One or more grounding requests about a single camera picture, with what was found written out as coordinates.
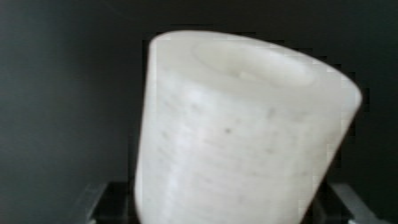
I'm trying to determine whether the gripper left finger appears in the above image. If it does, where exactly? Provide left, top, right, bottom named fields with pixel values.
left=84, top=182, right=138, bottom=224

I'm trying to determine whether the white cylindrical table leg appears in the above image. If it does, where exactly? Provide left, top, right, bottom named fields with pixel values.
left=134, top=31, right=362, bottom=224

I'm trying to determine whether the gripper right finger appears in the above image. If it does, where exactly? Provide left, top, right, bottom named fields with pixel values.
left=307, top=183, right=385, bottom=224

